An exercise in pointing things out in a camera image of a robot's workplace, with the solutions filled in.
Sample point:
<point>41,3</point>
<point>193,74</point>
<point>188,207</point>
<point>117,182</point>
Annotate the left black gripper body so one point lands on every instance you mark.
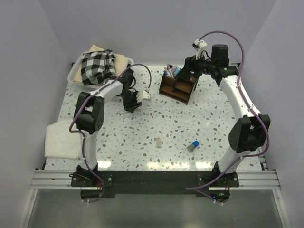
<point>129,99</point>

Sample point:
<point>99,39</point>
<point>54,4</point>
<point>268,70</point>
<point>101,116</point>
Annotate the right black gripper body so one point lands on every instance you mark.
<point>201,66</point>

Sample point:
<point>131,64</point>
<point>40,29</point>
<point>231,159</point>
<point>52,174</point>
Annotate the blue cap grey highlighter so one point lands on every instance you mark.
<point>177,70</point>

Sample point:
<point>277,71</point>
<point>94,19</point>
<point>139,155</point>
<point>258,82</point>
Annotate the pink purple highlighter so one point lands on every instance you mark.
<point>173,69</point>

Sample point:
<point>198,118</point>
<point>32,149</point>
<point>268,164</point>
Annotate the blue grey glue stick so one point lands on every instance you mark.
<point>192,146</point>

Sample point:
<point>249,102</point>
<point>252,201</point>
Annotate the orange tip white pen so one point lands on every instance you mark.
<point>169,71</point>

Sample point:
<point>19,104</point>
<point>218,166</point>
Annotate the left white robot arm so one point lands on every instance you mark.
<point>90,112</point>

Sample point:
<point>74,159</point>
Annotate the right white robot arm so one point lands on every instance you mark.
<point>248,134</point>

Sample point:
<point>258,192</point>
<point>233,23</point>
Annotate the brown wooden desk organizer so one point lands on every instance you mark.
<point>177,88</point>

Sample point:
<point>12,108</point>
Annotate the black folded cloth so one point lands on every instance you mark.
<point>129,69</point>

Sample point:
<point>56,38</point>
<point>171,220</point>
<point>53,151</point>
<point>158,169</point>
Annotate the beige folded cloth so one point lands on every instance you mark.
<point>120,63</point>

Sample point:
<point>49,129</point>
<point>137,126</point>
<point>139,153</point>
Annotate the black white checkered cloth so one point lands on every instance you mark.
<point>97,67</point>

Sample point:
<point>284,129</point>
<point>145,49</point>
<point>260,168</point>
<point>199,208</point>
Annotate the beige eraser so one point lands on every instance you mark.
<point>158,142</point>

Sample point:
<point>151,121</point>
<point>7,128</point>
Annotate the white plastic laundry basket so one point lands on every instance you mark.
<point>73,72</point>

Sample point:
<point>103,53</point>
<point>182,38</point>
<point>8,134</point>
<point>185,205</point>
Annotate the white folded towel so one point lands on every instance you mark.
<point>60,142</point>

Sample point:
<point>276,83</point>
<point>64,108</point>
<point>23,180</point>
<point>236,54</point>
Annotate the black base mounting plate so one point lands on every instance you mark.
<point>112,183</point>

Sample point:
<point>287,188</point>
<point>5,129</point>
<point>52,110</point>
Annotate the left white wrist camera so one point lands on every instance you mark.
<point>143,96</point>

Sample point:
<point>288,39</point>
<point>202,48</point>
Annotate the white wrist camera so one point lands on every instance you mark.
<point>143,96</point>
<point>199,46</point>

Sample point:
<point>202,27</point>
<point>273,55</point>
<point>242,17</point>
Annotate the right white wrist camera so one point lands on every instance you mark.
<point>199,46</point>

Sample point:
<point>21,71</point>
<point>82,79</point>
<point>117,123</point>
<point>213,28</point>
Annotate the aluminium frame rail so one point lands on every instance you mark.
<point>248,180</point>

